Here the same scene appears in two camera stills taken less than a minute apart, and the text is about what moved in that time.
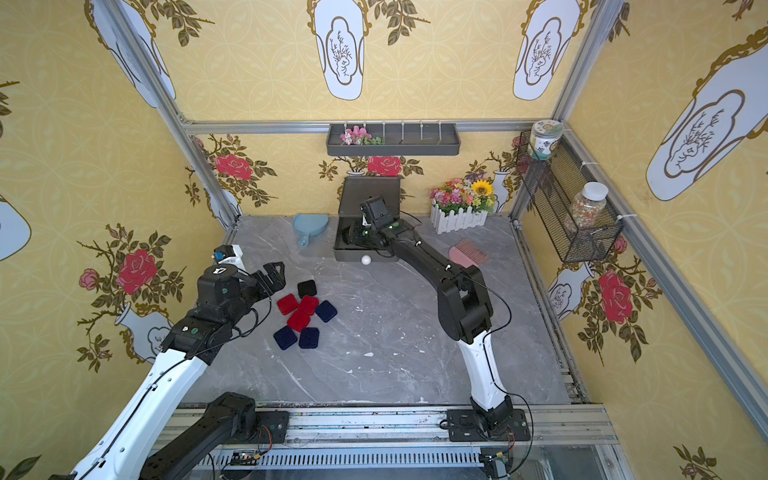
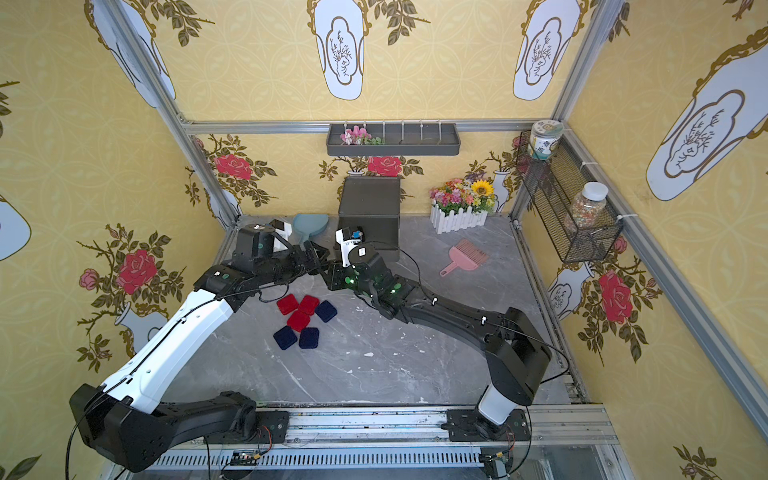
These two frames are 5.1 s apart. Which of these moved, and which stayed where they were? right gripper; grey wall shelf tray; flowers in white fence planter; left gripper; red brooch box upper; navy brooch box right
Moved: right gripper; left gripper
Stayed: grey wall shelf tray; flowers in white fence planter; navy brooch box right; red brooch box upper
